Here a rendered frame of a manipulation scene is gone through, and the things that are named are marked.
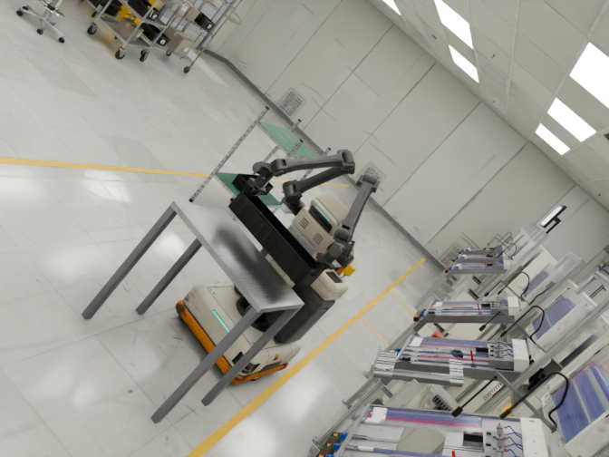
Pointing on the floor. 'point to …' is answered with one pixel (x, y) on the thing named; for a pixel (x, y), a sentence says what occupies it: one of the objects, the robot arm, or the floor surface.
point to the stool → (44, 16)
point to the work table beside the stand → (275, 286)
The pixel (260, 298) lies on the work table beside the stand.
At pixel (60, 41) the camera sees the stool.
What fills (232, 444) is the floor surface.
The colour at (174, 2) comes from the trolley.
